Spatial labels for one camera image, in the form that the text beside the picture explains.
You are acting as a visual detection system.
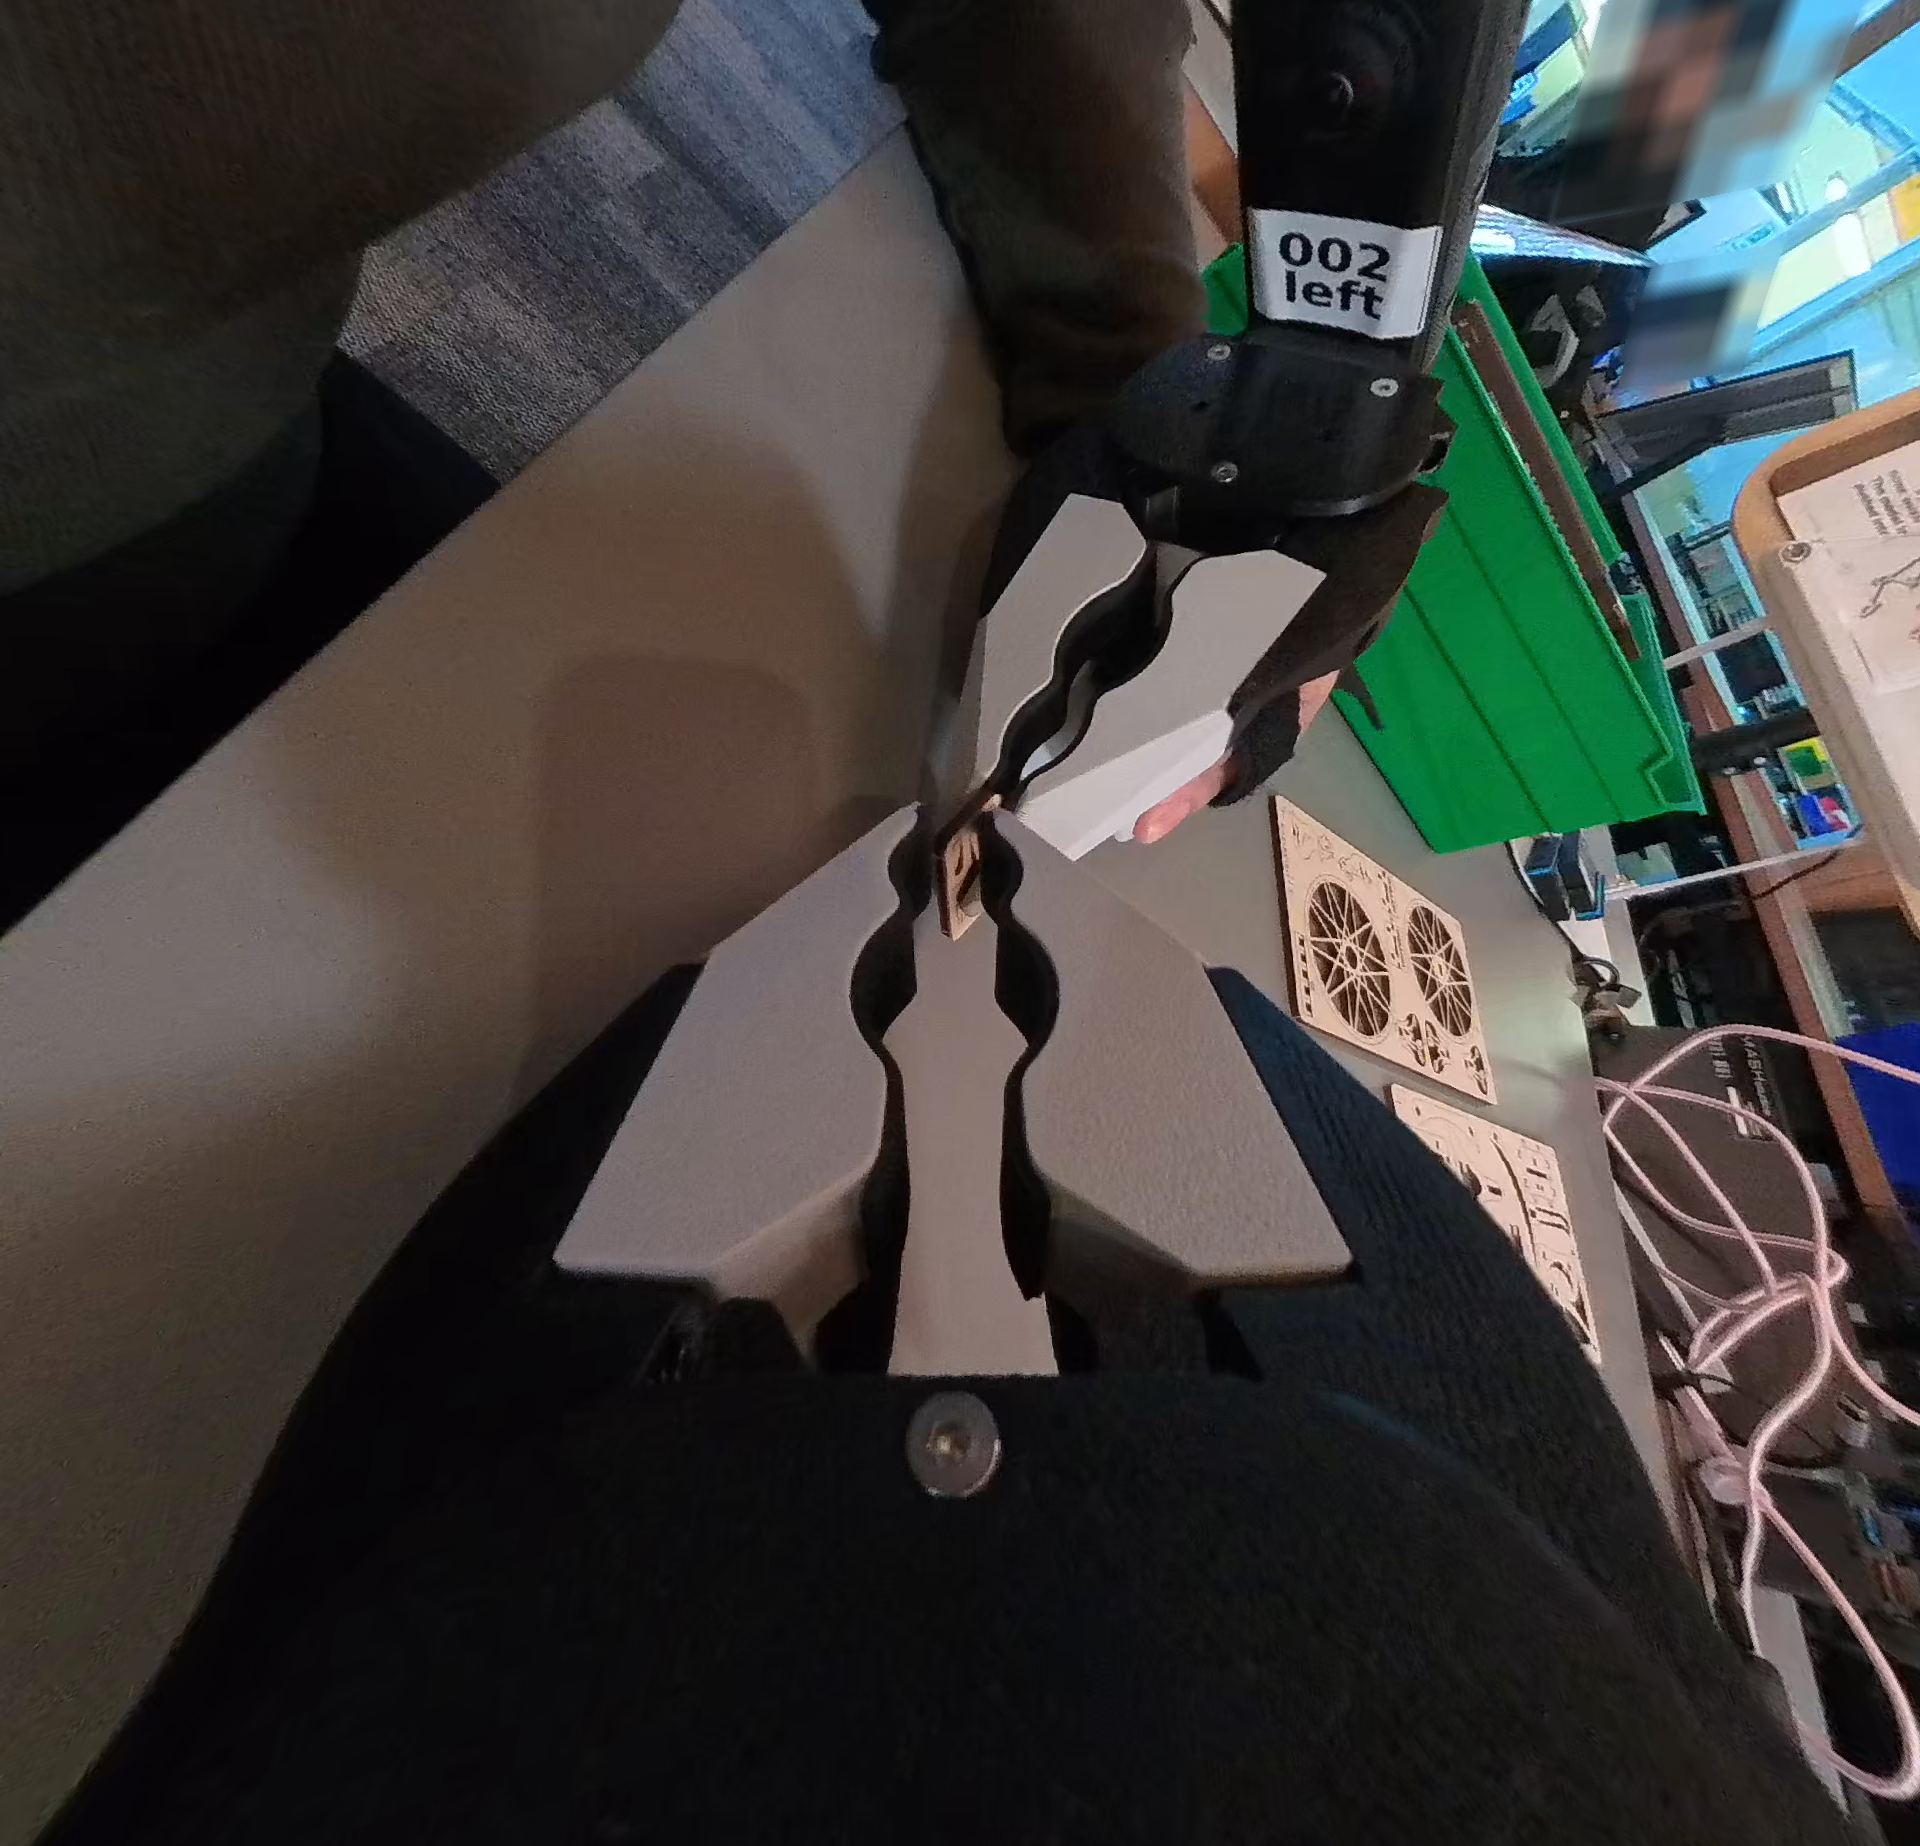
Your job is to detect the blue plastic bin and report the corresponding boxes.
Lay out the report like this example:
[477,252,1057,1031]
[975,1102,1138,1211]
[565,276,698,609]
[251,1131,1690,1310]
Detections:
[1836,1028,1920,1202]

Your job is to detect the wooden sheet with frame cutouts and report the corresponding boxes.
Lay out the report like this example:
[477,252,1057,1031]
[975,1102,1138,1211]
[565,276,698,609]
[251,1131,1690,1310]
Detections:
[1385,1081,1607,1365]

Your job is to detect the person's left hand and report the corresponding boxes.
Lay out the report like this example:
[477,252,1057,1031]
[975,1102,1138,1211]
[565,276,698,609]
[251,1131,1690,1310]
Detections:
[1129,674,1340,849]

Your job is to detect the pink cable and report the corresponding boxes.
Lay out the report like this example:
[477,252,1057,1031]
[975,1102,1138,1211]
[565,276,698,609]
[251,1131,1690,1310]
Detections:
[1597,1028,1920,1795]

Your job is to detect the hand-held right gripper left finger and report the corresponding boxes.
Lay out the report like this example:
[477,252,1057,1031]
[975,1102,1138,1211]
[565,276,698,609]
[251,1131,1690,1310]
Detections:
[550,805,921,1373]

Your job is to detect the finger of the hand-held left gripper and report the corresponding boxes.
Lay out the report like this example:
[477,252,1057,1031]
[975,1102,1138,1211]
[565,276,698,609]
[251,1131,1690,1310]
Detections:
[926,495,1160,834]
[996,547,1331,815]

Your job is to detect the wooden sheet with wheel cutouts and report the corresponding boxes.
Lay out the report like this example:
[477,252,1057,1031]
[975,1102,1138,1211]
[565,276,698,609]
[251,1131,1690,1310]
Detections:
[1270,795,1498,1107]

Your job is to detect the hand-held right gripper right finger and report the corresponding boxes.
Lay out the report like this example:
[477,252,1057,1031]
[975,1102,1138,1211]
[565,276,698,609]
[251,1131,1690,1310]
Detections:
[985,822,1366,1376]

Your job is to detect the large green plastic bin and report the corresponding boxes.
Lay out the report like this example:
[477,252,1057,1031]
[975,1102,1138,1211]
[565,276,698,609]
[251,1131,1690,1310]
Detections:
[1200,241,1706,855]

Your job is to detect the person's left forearm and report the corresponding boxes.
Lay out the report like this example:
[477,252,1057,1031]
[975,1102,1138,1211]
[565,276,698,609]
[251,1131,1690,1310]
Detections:
[833,0,1240,453]

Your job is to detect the person's legs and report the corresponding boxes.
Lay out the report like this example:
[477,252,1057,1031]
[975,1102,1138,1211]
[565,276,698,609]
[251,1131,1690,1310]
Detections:
[0,352,505,938]

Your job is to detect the small slotted wooden part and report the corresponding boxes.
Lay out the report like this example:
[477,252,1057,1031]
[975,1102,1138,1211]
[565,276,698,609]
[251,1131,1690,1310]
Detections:
[938,822,1002,947]

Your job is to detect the person's upper body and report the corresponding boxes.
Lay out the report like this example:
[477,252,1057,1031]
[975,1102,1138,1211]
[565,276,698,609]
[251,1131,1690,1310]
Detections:
[0,0,712,596]

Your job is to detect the instruction booklet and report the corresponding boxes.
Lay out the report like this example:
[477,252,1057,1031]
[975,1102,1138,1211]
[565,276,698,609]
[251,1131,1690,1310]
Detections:
[1776,443,1920,692]

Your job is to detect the small black blue device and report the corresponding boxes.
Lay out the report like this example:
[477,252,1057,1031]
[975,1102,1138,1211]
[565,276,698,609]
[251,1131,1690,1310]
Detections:
[1520,828,1610,925]

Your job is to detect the wooden display board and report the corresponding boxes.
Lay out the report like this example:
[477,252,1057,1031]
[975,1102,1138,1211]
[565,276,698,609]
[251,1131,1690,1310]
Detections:
[1732,391,1920,938]

